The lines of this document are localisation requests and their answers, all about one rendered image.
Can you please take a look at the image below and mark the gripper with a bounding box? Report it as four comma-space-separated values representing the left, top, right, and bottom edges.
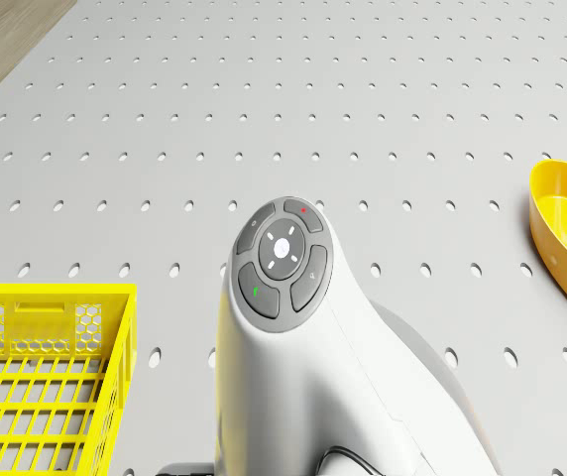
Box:
155, 461, 216, 476

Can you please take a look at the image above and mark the yellow basket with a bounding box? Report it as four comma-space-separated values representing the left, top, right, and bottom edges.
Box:
0, 282, 139, 476

